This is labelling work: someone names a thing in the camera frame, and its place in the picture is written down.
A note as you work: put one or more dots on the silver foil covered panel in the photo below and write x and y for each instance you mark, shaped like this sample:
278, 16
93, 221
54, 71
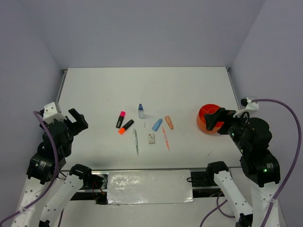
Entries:
149, 187

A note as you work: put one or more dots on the small blue cap bottle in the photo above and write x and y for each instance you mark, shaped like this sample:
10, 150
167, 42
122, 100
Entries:
140, 111

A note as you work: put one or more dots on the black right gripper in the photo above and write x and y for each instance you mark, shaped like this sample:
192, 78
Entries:
221, 114

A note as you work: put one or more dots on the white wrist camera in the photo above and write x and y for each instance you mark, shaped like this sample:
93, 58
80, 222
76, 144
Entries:
52, 112
248, 105

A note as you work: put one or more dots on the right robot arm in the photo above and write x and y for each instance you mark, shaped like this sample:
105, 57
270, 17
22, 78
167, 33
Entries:
251, 137

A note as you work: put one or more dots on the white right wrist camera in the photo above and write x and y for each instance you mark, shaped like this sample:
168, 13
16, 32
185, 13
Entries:
248, 105

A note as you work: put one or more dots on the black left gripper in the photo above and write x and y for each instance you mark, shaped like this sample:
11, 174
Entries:
81, 123

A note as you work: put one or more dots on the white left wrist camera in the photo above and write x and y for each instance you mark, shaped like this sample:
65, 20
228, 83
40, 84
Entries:
52, 112

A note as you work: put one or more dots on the left aluminium table rail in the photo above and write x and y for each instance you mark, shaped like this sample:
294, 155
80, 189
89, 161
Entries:
61, 85

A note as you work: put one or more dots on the aluminium table rail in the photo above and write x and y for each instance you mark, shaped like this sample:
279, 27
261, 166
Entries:
233, 88
61, 85

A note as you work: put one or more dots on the orange pen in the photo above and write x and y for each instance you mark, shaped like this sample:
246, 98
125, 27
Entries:
165, 138

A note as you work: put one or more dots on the small white eraser box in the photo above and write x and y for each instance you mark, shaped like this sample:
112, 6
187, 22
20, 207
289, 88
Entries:
151, 138

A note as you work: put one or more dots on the orange black highlighter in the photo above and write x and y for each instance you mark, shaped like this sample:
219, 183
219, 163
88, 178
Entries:
126, 127

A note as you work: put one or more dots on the pink black highlighter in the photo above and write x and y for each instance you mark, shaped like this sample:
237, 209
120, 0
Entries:
120, 119

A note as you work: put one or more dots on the right aluminium table rail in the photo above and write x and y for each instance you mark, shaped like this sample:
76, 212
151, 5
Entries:
233, 88

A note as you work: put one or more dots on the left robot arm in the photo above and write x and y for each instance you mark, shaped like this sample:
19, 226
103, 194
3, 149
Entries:
36, 210

